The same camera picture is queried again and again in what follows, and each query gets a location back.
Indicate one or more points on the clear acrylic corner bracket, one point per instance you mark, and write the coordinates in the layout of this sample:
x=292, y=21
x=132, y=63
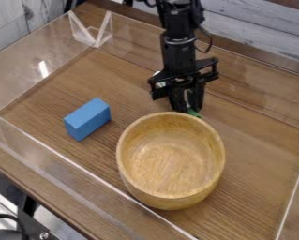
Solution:
x=89, y=34

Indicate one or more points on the blue foam block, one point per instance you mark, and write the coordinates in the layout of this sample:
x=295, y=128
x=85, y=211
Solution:
x=88, y=118

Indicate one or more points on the brown wooden bowl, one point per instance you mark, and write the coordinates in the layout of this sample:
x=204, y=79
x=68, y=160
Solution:
x=170, y=158

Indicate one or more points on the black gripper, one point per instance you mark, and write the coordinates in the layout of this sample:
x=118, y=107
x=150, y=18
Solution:
x=184, y=71

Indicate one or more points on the black metal table frame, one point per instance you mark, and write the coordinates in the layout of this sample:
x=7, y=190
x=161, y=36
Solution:
x=36, y=230

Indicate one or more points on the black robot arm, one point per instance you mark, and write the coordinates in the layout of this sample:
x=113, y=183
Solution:
x=181, y=18

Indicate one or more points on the green and white marker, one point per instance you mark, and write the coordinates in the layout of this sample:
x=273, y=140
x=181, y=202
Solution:
x=192, y=111

